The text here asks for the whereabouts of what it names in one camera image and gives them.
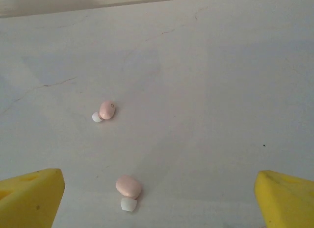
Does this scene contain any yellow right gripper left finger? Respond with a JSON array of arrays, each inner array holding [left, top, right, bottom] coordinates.
[[0, 168, 66, 228]]

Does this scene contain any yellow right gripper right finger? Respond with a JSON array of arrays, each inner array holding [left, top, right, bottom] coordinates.
[[254, 171, 314, 228]]

